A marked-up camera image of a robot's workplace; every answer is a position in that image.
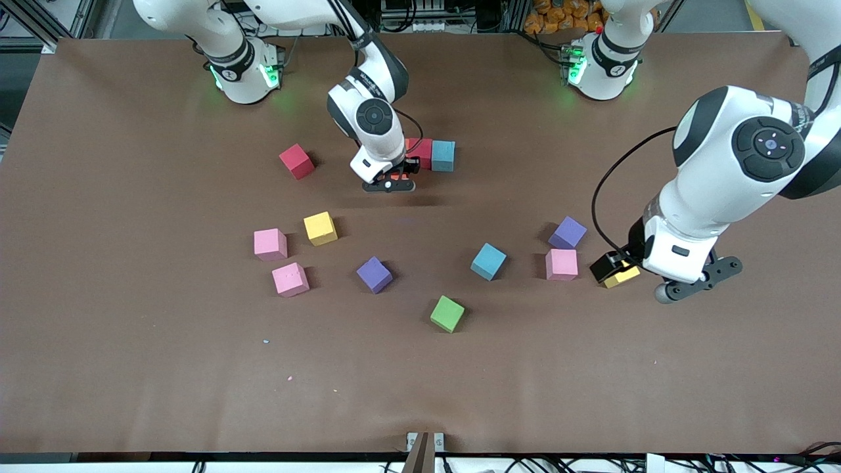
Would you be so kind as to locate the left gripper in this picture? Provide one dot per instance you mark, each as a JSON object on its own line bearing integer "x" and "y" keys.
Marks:
{"x": 635, "y": 246}

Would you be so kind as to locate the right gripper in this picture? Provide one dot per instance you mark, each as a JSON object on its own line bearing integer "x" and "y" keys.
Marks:
{"x": 407, "y": 167}

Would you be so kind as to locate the orange foam cube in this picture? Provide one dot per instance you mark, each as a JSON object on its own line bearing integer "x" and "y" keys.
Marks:
{"x": 401, "y": 176}
{"x": 409, "y": 144}

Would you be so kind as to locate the red foam cube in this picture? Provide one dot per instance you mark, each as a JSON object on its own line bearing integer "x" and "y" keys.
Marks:
{"x": 295, "y": 161}
{"x": 423, "y": 152}

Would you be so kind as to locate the blue foam cube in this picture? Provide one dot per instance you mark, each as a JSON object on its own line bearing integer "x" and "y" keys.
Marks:
{"x": 488, "y": 261}
{"x": 443, "y": 156}

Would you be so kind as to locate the yellow foam cube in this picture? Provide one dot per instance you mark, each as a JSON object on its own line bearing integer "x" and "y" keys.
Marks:
{"x": 624, "y": 277}
{"x": 320, "y": 228}

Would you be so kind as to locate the pink foam cube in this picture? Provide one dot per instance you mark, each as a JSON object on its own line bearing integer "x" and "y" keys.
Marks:
{"x": 290, "y": 279}
{"x": 270, "y": 244}
{"x": 562, "y": 264}

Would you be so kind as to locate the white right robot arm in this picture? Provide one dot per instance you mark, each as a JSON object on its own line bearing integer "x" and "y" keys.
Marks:
{"x": 240, "y": 72}

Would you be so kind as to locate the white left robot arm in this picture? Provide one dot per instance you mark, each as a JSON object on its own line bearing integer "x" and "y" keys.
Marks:
{"x": 716, "y": 138}

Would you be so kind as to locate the purple foam cube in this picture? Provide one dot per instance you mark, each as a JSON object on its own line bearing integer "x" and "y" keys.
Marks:
{"x": 568, "y": 232}
{"x": 374, "y": 274}

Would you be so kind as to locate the white rack device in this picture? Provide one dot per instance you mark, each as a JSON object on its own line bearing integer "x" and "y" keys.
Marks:
{"x": 420, "y": 25}

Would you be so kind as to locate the green foam cube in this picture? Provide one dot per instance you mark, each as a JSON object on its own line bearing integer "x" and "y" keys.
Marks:
{"x": 447, "y": 313}

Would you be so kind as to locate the white connector box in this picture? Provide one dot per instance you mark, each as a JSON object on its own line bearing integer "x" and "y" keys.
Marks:
{"x": 655, "y": 464}

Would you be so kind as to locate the orange packets pile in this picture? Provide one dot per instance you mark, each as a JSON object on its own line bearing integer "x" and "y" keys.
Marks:
{"x": 558, "y": 16}

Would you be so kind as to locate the brown paper table cover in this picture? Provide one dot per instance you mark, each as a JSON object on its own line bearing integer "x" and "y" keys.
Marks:
{"x": 131, "y": 394}

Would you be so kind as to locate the aluminium frame post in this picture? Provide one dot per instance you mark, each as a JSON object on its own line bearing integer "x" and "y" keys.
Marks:
{"x": 516, "y": 16}

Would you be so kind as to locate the metal table edge bracket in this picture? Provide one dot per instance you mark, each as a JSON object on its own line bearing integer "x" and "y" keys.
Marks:
{"x": 425, "y": 453}

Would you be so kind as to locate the aluminium corner frame beam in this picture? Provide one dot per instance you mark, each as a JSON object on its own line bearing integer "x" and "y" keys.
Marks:
{"x": 36, "y": 20}

